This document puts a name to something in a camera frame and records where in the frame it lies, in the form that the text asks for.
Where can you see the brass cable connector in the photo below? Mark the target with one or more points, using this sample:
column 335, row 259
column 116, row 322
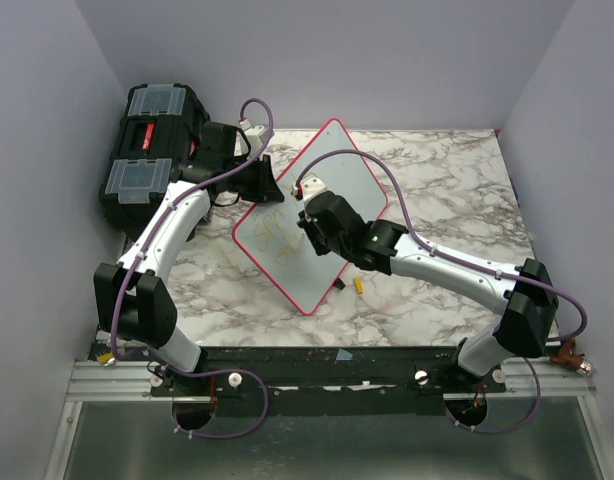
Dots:
column 567, row 358

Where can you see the black toolbox clear lids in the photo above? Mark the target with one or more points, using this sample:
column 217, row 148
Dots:
column 159, row 129

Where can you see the blue tape piece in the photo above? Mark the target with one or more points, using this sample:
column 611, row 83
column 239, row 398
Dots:
column 344, row 355

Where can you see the black mounting rail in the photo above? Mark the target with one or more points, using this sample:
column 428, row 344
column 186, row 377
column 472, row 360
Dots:
column 248, row 382

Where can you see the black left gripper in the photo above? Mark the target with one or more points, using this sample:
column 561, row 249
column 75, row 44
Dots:
column 267, row 189

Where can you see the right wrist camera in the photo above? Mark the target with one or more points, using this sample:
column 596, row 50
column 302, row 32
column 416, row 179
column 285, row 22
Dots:
column 307, row 189

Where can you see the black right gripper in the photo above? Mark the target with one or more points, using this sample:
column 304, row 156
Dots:
column 307, row 226

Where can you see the yellow marker cap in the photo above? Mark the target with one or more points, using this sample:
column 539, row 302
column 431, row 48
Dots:
column 358, row 285

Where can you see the black whiteboard clip near corner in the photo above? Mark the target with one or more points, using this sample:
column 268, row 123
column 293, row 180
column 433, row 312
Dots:
column 340, row 284

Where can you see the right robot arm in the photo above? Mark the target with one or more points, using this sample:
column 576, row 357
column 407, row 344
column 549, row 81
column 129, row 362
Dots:
column 520, row 296

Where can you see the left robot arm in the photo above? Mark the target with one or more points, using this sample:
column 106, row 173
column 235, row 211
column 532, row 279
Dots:
column 132, row 298

